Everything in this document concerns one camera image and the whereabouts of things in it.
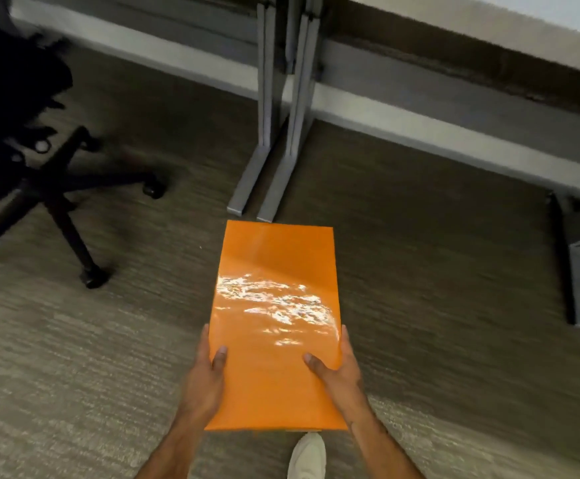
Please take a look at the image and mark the black office chair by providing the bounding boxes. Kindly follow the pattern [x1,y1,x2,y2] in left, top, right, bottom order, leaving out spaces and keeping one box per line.
[0,17,167,289]

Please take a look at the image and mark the person's left forearm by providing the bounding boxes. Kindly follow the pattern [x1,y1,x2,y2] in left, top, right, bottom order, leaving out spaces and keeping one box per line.
[134,412,208,479]

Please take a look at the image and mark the white table top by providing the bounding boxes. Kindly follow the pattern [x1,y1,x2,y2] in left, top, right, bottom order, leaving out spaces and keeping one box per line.
[330,0,580,80]

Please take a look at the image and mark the person's right forearm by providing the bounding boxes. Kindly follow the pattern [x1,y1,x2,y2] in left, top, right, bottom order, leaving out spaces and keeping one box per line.
[351,408,426,479]

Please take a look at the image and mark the glossy orange envelope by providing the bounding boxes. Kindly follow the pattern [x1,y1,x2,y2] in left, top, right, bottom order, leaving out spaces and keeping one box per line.
[204,220,349,432]

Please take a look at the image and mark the person's left hand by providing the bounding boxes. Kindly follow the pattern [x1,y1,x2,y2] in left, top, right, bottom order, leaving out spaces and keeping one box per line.
[178,323,229,425]

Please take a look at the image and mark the person's white shoe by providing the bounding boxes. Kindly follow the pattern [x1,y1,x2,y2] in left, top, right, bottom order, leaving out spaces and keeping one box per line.
[287,432,327,479]

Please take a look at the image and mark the person's right hand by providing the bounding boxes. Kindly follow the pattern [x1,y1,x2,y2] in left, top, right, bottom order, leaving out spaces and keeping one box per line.
[303,324,373,423]

